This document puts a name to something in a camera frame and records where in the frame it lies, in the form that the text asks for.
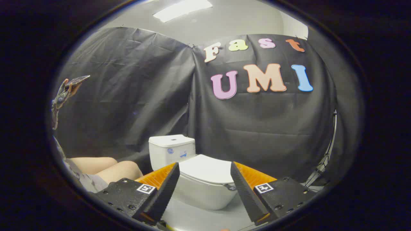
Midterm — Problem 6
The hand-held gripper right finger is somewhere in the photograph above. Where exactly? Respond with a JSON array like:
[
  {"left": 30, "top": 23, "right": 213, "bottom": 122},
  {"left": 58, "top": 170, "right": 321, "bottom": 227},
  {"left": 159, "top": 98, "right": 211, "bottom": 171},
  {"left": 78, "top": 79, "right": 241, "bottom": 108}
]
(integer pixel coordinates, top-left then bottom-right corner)
[{"left": 230, "top": 161, "right": 318, "bottom": 227}]

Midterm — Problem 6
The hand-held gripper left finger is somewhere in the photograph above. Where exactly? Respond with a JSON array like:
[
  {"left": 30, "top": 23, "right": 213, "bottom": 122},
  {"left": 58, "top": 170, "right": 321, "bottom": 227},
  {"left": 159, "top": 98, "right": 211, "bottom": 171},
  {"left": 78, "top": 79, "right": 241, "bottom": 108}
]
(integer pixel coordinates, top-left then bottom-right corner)
[{"left": 92, "top": 162, "right": 181, "bottom": 227}]

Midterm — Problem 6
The white toilet lid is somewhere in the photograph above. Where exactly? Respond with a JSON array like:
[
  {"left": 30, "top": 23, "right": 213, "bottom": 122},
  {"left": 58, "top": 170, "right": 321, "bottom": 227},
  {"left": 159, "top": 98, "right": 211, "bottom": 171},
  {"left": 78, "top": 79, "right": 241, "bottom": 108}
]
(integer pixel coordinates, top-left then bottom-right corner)
[{"left": 178, "top": 154, "right": 236, "bottom": 185}]

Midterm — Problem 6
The white toilet bowl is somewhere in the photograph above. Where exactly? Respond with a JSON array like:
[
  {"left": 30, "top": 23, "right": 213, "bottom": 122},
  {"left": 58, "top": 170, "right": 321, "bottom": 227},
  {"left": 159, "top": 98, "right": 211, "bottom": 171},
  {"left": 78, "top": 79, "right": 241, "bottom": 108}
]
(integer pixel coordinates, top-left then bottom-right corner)
[{"left": 172, "top": 175, "right": 238, "bottom": 210}]

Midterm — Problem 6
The white toilet tank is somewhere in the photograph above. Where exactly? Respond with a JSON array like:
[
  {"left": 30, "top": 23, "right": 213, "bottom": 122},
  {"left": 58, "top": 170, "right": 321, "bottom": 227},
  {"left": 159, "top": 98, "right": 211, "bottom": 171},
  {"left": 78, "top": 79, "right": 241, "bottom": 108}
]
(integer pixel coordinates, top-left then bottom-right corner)
[{"left": 148, "top": 134, "right": 196, "bottom": 171}]

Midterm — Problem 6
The metal backdrop stand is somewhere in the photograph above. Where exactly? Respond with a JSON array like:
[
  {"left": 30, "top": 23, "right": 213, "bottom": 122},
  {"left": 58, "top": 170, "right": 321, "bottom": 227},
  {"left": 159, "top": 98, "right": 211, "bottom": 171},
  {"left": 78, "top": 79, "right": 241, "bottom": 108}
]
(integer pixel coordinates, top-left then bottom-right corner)
[{"left": 304, "top": 111, "right": 337, "bottom": 190}]

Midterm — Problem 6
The ceiling light panel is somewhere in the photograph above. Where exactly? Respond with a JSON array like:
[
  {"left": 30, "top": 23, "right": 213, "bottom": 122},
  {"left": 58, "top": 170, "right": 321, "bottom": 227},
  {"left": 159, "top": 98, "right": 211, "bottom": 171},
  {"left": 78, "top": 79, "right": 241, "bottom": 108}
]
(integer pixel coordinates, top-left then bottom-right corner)
[{"left": 153, "top": 0, "right": 213, "bottom": 23}]

